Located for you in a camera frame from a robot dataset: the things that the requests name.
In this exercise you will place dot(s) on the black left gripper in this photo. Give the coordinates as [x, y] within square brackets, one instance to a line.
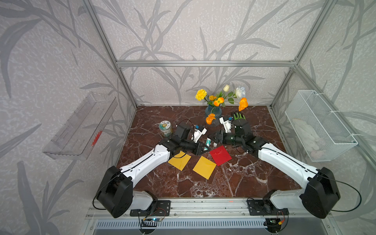
[198, 149]

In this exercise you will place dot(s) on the artificial flower bouquet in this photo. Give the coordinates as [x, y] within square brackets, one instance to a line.
[238, 96]

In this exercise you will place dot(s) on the white cloth in basket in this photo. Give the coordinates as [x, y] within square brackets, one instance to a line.
[309, 138]

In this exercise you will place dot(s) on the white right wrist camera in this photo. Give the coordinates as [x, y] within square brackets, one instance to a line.
[227, 123]

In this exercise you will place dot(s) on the red envelope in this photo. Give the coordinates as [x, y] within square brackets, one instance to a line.
[220, 155]

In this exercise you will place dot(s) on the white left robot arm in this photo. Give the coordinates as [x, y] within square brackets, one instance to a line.
[116, 192]

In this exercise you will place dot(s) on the white wire wall basket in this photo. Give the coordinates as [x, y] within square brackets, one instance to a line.
[310, 107]

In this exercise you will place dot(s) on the large yellow envelope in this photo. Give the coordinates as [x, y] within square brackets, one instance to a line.
[204, 167]

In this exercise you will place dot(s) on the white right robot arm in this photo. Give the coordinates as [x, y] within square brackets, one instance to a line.
[319, 192]

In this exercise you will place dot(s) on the blue textured glass vase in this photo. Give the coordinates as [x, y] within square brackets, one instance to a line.
[213, 114]

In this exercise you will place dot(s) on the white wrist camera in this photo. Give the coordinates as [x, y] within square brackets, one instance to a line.
[199, 130]
[227, 123]

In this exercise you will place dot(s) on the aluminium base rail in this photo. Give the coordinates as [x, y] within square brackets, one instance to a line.
[205, 208]

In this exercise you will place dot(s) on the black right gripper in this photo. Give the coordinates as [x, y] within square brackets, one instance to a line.
[223, 135]

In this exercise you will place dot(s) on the green work glove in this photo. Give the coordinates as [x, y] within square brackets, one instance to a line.
[237, 115]

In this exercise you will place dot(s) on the small yellow envelope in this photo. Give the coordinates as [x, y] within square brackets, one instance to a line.
[180, 160]

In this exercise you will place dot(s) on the round sunflower label jar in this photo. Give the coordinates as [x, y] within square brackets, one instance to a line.
[165, 128]

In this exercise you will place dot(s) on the clear acrylic wall shelf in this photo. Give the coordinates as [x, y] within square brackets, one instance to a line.
[78, 136]

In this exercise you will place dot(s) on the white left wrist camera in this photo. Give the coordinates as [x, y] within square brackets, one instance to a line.
[199, 130]

